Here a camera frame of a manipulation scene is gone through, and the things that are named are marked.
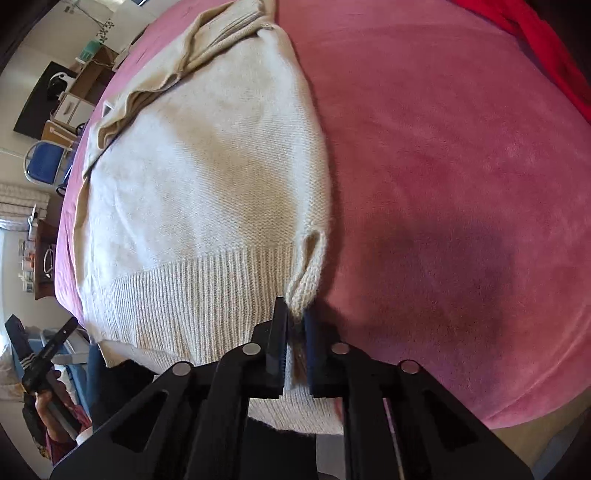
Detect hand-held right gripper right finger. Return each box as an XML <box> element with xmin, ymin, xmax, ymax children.
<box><xmin>302</xmin><ymin>308</ymin><xmax>536</xmax><ymax>480</ymax></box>

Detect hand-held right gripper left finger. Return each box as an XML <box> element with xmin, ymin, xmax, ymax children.
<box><xmin>50</xmin><ymin>296</ymin><xmax>291</xmax><ymax>480</ymax></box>

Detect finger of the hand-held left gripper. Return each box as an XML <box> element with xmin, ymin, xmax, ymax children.
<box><xmin>44</xmin><ymin>316</ymin><xmax>80</xmax><ymax>356</ymax></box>

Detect cream knit sweater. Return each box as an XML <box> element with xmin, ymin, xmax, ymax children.
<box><xmin>71</xmin><ymin>0</ymin><xmax>345</xmax><ymax>435</ymax></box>

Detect person's left forearm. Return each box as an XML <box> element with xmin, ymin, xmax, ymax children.
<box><xmin>23</xmin><ymin>406</ymin><xmax>95</xmax><ymax>467</ymax></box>

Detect person's left hand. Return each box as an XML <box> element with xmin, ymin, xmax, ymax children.
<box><xmin>34</xmin><ymin>369</ymin><xmax>79</xmax><ymax>444</ymax></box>

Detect wooden desk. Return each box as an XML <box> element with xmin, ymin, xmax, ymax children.
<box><xmin>33</xmin><ymin>219</ymin><xmax>61</xmax><ymax>301</ymax></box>

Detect white window curtain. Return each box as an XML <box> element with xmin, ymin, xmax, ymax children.
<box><xmin>0</xmin><ymin>182</ymin><xmax>51</xmax><ymax>229</ymax></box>

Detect blue chair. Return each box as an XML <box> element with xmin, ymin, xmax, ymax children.
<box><xmin>23</xmin><ymin>141</ymin><xmax>77</xmax><ymax>188</ymax></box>

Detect white drawer cabinet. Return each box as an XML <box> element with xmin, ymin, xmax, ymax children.
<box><xmin>54</xmin><ymin>92</ymin><xmax>98</xmax><ymax>132</ymax></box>

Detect black television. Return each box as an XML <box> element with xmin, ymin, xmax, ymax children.
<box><xmin>13</xmin><ymin>60</ymin><xmax>77</xmax><ymax>139</ymax></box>

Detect pink bed blanket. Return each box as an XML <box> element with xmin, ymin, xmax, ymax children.
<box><xmin>53</xmin><ymin>0</ymin><xmax>591</xmax><ymax>423</ymax></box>

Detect open cardboard box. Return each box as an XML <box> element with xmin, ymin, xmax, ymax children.
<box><xmin>69</xmin><ymin>44</ymin><xmax>120</xmax><ymax>104</ymax></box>

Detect red garment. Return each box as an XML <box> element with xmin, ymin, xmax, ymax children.
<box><xmin>450</xmin><ymin>0</ymin><xmax>591</xmax><ymax>123</ymax></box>

